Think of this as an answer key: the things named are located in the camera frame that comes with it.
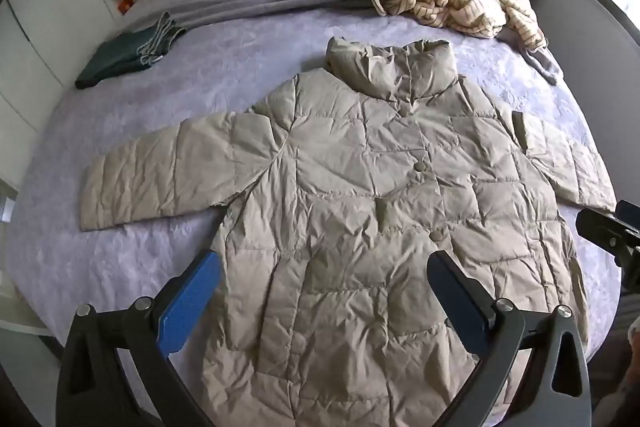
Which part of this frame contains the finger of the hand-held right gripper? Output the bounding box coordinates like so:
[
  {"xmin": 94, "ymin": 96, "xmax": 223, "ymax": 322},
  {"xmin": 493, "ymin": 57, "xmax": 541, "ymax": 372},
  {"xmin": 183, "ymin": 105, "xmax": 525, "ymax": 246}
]
[{"xmin": 575, "ymin": 199, "xmax": 640, "ymax": 269}]

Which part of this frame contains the beige quilted puffer jacket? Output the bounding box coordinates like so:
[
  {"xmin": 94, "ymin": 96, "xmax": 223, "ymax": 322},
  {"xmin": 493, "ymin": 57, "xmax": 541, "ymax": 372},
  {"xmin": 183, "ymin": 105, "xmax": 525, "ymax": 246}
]
[{"xmin": 80, "ymin": 37, "xmax": 617, "ymax": 427}]

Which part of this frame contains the white wardrobe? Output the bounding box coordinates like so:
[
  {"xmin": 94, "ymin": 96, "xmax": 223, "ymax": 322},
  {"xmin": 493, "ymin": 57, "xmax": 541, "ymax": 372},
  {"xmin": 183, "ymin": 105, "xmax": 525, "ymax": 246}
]
[{"xmin": 0, "ymin": 0, "xmax": 121, "ymax": 148}]

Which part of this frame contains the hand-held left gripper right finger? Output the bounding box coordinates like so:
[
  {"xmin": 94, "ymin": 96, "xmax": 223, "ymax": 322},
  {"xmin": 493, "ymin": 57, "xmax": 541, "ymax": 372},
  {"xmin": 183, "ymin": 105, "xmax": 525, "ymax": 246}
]
[{"xmin": 426, "ymin": 249, "xmax": 593, "ymax": 427}]

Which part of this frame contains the dark green folded cloth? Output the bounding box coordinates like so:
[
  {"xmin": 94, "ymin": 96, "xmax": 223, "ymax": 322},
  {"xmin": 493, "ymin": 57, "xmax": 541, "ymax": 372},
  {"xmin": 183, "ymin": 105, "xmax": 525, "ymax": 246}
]
[{"xmin": 75, "ymin": 12, "xmax": 188, "ymax": 90}]

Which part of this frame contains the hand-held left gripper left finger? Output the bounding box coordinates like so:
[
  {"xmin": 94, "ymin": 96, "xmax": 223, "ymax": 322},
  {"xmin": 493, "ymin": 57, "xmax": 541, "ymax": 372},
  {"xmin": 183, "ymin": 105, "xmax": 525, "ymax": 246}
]
[{"xmin": 56, "ymin": 251, "xmax": 222, "ymax": 427}]

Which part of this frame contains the grey blanket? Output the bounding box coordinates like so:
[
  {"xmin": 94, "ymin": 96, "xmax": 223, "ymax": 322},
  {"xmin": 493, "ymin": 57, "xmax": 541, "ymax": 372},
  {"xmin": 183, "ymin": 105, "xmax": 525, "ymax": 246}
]
[{"xmin": 165, "ymin": 0, "xmax": 373, "ymax": 30}]

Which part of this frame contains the grey garment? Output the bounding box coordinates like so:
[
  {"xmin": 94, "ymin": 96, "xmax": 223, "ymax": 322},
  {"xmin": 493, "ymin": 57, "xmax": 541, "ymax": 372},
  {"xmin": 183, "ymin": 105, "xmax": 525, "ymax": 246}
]
[{"xmin": 520, "ymin": 44, "xmax": 560, "ymax": 85}]

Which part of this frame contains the bed with lavender cover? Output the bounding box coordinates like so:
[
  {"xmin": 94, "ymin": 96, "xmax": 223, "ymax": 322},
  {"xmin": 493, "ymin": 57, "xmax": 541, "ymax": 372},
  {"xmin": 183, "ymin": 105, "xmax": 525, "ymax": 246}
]
[{"xmin": 2, "ymin": 0, "xmax": 623, "ymax": 427}]

